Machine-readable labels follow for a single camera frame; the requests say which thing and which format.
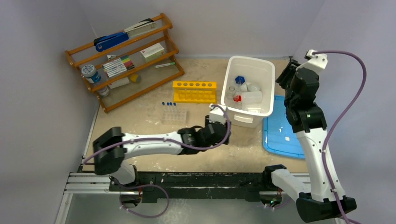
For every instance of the clear plastic packet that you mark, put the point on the clear plastic packet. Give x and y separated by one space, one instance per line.
254 109

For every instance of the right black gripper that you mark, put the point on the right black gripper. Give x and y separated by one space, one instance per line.
285 73

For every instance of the white flat box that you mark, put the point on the white flat box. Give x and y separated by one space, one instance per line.
119 83

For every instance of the wooden shelf rack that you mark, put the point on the wooden shelf rack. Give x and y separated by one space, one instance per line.
151 77

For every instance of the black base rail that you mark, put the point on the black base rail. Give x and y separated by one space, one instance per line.
250 187

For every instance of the white green box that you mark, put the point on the white green box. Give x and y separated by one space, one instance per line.
152 52

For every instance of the red nozzle wash bottle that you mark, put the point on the red nozzle wash bottle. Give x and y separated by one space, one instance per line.
253 97

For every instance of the yellow sponge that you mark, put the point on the yellow sponge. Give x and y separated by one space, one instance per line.
135 78

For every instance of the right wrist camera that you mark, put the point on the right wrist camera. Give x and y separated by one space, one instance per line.
315 62

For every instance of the glass conical flask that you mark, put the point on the glass conical flask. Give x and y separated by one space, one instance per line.
238 105

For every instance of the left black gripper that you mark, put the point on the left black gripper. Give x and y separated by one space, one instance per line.
207 122

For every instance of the small clear jar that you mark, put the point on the small clear jar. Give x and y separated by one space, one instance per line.
104 92

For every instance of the blue plastic lid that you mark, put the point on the blue plastic lid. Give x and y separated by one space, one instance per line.
278 136

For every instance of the yellow test tube rack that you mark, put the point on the yellow test tube rack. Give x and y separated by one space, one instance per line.
194 92

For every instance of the blue base glass cylinder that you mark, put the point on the blue base glass cylinder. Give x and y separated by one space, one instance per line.
240 80

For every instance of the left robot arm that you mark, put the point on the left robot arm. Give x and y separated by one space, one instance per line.
113 148

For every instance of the green white marker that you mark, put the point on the green white marker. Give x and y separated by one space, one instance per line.
165 65

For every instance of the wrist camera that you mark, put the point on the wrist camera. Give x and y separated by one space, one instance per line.
315 62
216 113

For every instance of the blue grey stapler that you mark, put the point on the blue grey stapler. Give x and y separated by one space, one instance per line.
109 41

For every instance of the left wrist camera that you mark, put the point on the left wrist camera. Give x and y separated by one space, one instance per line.
216 113

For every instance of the blue lid jar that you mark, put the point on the blue lid jar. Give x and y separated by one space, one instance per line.
91 74

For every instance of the clear tube rack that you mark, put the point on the clear tube rack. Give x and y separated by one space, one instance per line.
174 116

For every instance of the small glass beaker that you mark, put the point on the small glass beaker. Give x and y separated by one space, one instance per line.
231 92

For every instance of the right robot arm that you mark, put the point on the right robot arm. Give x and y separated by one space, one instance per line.
324 198

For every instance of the coloured marker pack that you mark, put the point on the coloured marker pack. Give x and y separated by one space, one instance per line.
118 66

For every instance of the small white clip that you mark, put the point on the small white clip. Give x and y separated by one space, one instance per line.
110 57

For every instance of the white ceramic dish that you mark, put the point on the white ceramic dish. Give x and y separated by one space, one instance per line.
252 87

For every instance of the white plastic bin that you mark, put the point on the white plastic bin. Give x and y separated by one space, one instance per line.
257 71

